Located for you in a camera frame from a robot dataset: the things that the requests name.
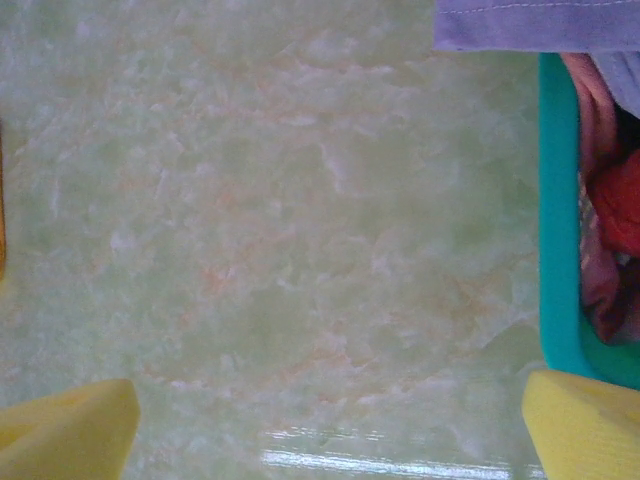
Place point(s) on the teal plastic laundry basket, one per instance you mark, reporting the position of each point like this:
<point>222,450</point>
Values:
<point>557,225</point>

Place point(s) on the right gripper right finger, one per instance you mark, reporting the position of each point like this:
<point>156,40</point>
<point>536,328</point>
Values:
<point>585,430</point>

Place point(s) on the pink t-shirt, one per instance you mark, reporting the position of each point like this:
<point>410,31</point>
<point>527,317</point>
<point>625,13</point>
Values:
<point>597,125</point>

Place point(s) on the pile of clothes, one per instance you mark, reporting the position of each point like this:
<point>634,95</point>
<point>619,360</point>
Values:
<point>525,25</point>

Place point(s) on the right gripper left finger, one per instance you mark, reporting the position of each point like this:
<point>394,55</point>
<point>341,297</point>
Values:
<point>65,435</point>

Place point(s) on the red t-shirt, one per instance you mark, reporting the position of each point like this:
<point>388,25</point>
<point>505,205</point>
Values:
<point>620,205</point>

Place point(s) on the orange t-shirt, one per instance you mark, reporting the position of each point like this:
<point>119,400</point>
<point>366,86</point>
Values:
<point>2,200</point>

